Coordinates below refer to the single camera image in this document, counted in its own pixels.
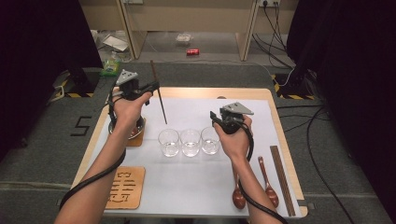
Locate single brown wooden chopstick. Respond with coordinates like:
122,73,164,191
149,60,168,125

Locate beige desk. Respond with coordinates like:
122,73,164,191
78,0,300,63

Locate hazard striped stand base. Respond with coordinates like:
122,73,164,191
270,73,317,101
52,68,101,99

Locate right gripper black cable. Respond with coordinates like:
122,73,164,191
237,122,289,224

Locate black socket cables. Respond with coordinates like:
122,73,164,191
251,2,296,70

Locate pile of white papers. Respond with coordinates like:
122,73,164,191
89,29,133,63

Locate person's right hand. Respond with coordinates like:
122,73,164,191
213,115,253,162

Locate wooden table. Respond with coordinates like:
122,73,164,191
72,87,309,218

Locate clear drinking glass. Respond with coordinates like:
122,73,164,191
179,128,202,158
157,128,181,158
200,126,221,156

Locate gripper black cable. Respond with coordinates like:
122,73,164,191
237,122,289,224
59,148,127,210

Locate black curtain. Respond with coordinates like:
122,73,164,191
286,0,396,218
0,0,103,162

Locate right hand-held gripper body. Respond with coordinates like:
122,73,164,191
219,102,255,135

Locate white table mat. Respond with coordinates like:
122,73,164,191
90,96,303,218

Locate person's left hand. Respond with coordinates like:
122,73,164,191
112,92,153,132

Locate black floor cable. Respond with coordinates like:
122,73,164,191
276,104,357,224

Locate brown wooden spoon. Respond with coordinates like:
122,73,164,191
232,172,247,210
257,156,280,209

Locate clear plastic bag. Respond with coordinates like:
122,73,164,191
175,33,194,48

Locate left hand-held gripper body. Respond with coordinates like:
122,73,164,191
115,68,148,101

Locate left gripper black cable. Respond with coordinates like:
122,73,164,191
59,148,127,210

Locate steel bowl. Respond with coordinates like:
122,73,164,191
107,116,146,140

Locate green packet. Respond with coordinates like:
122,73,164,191
99,59,121,77

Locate wooden cutout coaster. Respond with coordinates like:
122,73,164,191
105,166,147,210
125,127,146,147

